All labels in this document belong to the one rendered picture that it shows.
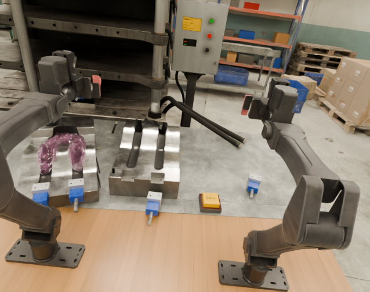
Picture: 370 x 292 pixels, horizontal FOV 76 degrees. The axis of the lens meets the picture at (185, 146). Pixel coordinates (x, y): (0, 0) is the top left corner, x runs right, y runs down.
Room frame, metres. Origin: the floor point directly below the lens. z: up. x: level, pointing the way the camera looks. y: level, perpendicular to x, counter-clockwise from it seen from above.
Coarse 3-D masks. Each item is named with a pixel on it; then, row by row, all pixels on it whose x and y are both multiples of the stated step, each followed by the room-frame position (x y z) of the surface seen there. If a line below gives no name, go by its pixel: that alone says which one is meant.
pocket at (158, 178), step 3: (153, 174) 0.72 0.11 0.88; (156, 174) 0.72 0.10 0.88; (159, 174) 0.73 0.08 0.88; (162, 174) 0.73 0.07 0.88; (150, 177) 0.70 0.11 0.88; (153, 177) 0.72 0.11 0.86; (156, 177) 0.72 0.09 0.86; (159, 177) 0.73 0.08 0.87; (162, 177) 0.73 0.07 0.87; (153, 180) 0.71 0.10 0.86; (156, 180) 0.71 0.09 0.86; (159, 180) 0.71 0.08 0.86; (162, 180) 0.71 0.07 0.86; (159, 183) 0.68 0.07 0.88; (162, 183) 0.68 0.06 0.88
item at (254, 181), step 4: (252, 176) 0.83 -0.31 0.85; (256, 176) 0.84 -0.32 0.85; (260, 176) 0.84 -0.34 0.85; (248, 180) 0.82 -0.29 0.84; (252, 180) 0.82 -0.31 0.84; (256, 180) 0.81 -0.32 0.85; (260, 180) 0.81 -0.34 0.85; (248, 184) 0.79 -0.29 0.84; (252, 184) 0.79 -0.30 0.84; (256, 184) 0.80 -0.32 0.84; (248, 188) 0.78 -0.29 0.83; (252, 188) 0.77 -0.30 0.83; (256, 188) 0.77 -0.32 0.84; (252, 192) 0.75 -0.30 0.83; (256, 192) 0.77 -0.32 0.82; (252, 196) 0.73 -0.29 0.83
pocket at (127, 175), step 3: (123, 171) 0.71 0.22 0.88; (126, 171) 0.71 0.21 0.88; (129, 171) 0.71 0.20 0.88; (132, 171) 0.72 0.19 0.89; (135, 171) 0.72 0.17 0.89; (123, 174) 0.71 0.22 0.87; (126, 174) 0.71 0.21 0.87; (129, 174) 0.71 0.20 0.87; (132, 174) 0.72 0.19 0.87; (135, 174) 0.72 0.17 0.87; (123, 177) 0.70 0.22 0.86; (126, 177) 0.70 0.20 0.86; (129, 177) 0.71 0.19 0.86; (132, 177) 0.71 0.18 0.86; (123, 180) 0.67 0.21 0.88; (126, 180) 0.67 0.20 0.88; (129, 180) 0.68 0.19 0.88; (132, 180) 0.69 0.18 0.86
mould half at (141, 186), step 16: (128, 128) 0.97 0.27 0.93; (144, 128) 0.99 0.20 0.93; (160, 128) 1.15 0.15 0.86; (176, 128) 1.03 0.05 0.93; (128, 144) 0.89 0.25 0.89; (144, 144) 0.91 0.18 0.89; (176, 144) 0.93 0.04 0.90; (144, 160) 0.80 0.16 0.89; (176, 160) 0.83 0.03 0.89; (112, 176) 0.67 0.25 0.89; (144, 176) 0.69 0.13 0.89; (176, 176) 0.72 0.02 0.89; (112, 192) 0.66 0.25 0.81; (128, 192) 0.67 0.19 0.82; (144, 192) 0.68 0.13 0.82; (160, 192) 0.68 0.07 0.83; (176, 192) 0.69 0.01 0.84
